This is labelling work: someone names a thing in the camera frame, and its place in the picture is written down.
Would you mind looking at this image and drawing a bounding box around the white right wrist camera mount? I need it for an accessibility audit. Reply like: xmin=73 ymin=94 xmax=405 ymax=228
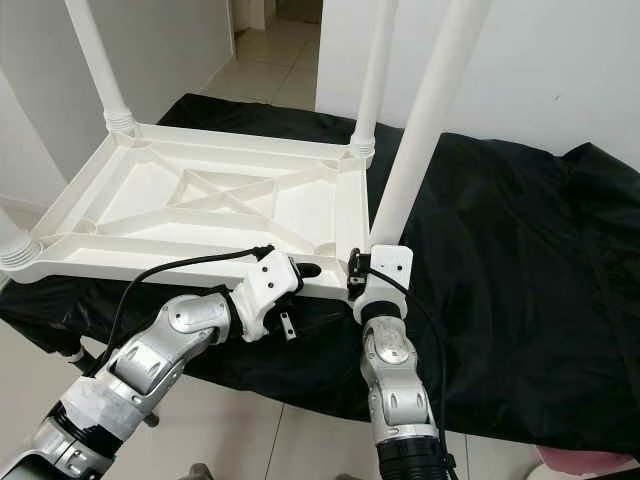
xmin=355 ymin=243 xmax=414 ymax=321

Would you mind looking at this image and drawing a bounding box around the white door frame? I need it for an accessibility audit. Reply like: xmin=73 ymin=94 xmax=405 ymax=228
xmin=232 ymin=0 xmax=273 ymax=36

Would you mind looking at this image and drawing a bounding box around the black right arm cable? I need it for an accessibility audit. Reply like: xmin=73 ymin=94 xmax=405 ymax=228
xmin=370 ymin=265 xmax=451 ymax=471

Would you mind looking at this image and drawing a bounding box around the white plastic table leg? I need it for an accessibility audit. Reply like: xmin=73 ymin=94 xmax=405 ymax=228
xmin=350 ymin=0 xmax=401 ymax=161
xmin=368 ymin=0 xmax=496 ymax=249
xmin=0 ymin=210 xmax=41 ymax=271
xmin=65 ymin=0 xmax=139 ymax=139

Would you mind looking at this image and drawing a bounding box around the pink cushion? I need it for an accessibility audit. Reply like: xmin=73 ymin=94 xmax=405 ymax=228
xmin=535 ymin=445 xmax=640 ymax=479

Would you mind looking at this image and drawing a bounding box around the black cloth table cover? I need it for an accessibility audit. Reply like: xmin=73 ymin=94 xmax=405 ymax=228
xmin=0 ymin=95 xmax=640 ymax=456

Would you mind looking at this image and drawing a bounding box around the white plastic table top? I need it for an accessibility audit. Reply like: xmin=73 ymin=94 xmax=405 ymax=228
xmin=5 ymin=122 xmax=371 ymax=299

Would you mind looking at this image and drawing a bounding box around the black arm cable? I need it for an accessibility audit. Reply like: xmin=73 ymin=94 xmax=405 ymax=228
xmin=370 ymin=265 xmax=451 ymax=471
xmin=95 ymin=245 xmax=273 ymax=376

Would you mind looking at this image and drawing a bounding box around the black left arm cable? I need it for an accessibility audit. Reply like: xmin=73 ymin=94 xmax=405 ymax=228
xmin=95 ymin=245 xmax=273 ymax=376

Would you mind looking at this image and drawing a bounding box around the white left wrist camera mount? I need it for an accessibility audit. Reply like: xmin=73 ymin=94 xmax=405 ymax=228
xmin=230 ymin=247 xmax=303 ymax=341

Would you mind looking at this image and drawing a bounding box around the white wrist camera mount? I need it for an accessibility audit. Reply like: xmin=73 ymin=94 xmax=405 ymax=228
xmin=230 ymin=247 xmax=303 ymax=341
xmin=355 ymin=243 xmax=414 ymax=321

